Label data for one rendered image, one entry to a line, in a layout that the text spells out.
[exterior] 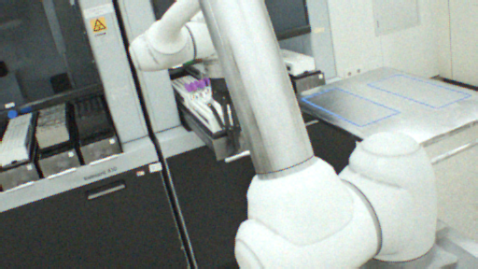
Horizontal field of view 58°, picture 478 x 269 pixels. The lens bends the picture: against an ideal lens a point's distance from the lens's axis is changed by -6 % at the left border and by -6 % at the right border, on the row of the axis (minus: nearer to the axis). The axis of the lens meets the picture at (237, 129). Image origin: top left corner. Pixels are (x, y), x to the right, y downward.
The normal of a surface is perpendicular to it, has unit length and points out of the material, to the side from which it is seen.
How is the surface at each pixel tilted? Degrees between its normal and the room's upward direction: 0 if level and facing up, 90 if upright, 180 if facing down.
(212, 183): 90
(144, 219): 90
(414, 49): 90
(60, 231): 90
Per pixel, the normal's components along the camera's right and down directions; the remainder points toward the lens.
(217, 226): 0.34, 0.29
